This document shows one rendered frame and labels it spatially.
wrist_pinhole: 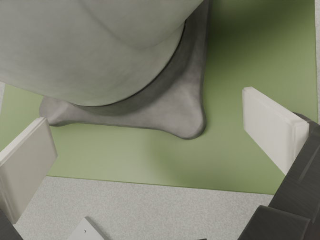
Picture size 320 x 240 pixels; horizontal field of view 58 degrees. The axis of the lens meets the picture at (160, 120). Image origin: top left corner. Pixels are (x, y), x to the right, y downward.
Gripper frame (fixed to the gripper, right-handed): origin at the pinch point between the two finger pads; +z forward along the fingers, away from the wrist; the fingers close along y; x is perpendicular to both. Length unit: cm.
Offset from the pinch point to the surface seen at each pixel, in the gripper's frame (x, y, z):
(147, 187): -58, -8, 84
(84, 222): -69, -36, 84
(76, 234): -74, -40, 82
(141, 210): -66, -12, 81
